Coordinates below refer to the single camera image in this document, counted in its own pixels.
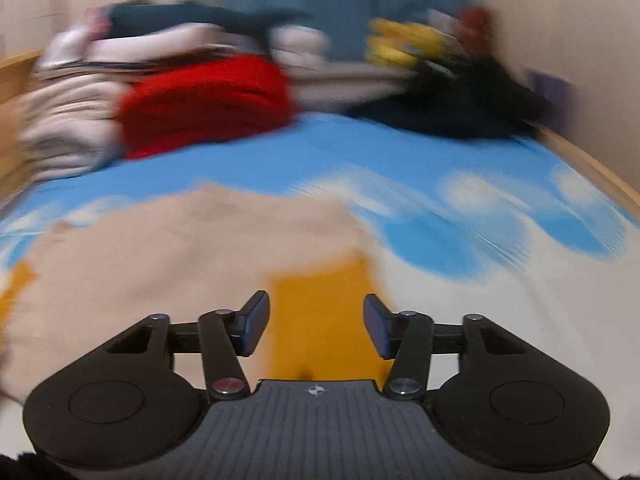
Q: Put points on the small red item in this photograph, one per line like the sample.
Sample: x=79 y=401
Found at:
x=476 y=25

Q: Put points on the red cloth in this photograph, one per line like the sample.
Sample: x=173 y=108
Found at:
x=205 y=105

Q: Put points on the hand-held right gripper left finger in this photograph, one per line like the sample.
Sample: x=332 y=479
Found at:
x=255 y=321

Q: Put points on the blue cloud print bed sheet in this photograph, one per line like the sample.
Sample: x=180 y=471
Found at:
x=450 y=210

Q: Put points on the beige and yellow hoodie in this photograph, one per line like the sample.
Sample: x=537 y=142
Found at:
x=200 y=260

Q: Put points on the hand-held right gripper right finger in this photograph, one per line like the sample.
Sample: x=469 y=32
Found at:
x=376 y=325

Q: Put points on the black cloth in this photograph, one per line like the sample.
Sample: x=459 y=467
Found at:
x=460 y=105

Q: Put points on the purple box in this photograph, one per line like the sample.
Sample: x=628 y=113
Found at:
x=550 y=92

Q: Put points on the dark teal cloth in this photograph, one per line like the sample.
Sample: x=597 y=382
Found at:
x=200 y=15

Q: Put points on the pile of light folded clothes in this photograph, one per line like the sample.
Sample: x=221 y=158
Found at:
x=70 y=110

